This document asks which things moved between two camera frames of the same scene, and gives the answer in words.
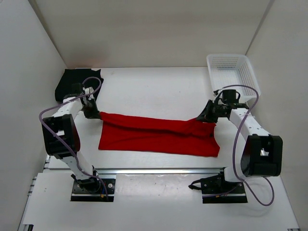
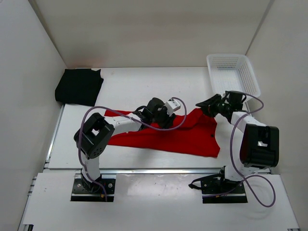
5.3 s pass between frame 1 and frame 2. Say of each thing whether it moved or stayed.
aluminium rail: stayed
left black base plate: stayed
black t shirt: stayed
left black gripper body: moved
